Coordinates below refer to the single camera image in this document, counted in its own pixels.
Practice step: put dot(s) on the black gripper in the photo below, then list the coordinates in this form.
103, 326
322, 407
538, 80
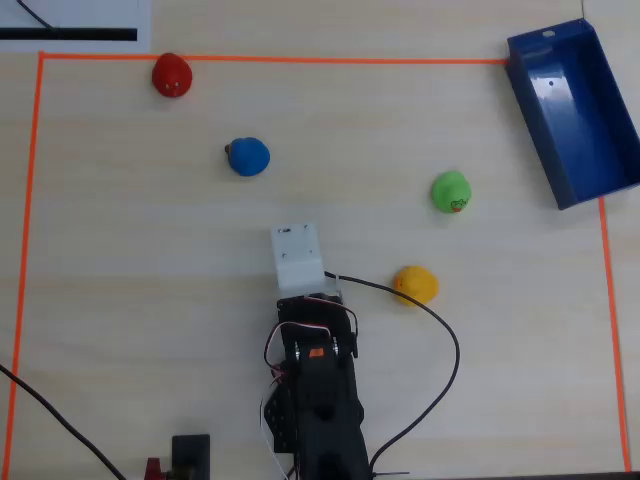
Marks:
309, 309

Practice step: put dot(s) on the green rubber duck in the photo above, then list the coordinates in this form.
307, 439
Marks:
449, 189

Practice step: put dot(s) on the yellow rubber duck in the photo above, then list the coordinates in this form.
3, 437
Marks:
417, 285

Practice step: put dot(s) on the blue rubber duck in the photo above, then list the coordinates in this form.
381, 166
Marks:
248, 156

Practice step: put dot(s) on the red rubber duck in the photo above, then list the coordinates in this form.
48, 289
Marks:
171, 75

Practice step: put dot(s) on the blue plastic box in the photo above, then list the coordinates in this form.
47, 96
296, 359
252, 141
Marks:
575, 120

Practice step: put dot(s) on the orange tape strip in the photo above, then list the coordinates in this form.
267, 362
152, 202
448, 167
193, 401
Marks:
300, 59
612, 325
25, 250

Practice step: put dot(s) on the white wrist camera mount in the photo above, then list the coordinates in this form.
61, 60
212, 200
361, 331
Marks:
297, 260

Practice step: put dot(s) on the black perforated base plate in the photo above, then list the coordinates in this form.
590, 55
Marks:
277, 420

